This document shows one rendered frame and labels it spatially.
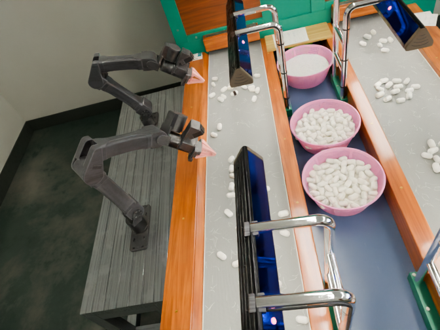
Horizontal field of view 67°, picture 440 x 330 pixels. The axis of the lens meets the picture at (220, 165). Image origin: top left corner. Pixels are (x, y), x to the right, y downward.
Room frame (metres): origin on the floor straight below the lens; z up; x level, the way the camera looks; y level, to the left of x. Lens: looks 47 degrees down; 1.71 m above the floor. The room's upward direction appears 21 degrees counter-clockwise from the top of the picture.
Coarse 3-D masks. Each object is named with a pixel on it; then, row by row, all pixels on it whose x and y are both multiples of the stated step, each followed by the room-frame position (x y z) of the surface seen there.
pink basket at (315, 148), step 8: (304, 104) 1.02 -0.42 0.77; (312, 104) 1.02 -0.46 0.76; (320, 104) 1.01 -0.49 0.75; (328, 104) 0.99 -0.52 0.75; (336, 104) 0.97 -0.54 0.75; (344, 104) 0.95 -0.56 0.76; (296, 112) 1.00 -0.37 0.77; (304, 112) 1.01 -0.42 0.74; (352, 112) 0.90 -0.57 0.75; (296, 120) 0.98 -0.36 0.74; (360, 120) 0.83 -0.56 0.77; (296, 136) 0.87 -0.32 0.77; (352, 136) 0.77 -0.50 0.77; (304, 144) 0.84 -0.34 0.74; (312, 144) 0.80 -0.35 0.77; (336, 144) 0.76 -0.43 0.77; (344, 144) 0.78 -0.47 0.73; (312, 152) 0.83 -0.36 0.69
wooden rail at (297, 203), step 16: (272, 64) 1.38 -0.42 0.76; (272, 80) 1.26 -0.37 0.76; (272, 96) 1.15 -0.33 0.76; (288, 128) 0.93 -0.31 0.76; (288, 144) 0.85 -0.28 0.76; (288, 160) 0.77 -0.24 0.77; (288, 176) 0.71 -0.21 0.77; (288, 192) 0.64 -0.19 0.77; (304, 208) 0.56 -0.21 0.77; (304, 240) 0.46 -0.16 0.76; (304, 256) 0.41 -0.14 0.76; (304, 272) 0.36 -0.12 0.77; (320, 272) 0.35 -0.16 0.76; (304, 288) 0.32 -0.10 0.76; (320, 288) 0.31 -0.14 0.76; (320, 320) 0.23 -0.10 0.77
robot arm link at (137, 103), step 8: (104, 80) 1.36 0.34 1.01; (112, 80) 1.40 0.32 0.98; (104, 88) 1.36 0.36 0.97; (112, 88) 1.36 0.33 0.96; (120, 88) 1.37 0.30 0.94; (120, 96) 1.36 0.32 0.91; (128, 96) 1.36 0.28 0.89; (136, 96) 1.38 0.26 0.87; (128, 104) 1.36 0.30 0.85; (136, 104) 1.35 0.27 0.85; (144, 104) 1.35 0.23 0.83; (136, 112) 1.35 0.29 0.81
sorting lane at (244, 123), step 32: (224, 64) 1.58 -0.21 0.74; (256, 64) 1.47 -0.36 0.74; (224, 128) 1.09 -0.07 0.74; (256, 128) 1.02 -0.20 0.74; (224, 160) 0.91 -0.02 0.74; (224, 192) 0.76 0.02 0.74; (224, 224) 0.63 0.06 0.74; (288, 256) 0.44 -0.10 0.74; (224, 288) 0.42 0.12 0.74; (288, 288) 0.35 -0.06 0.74; (224, 320) 0.33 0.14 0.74; (288, 320) 0.27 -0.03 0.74
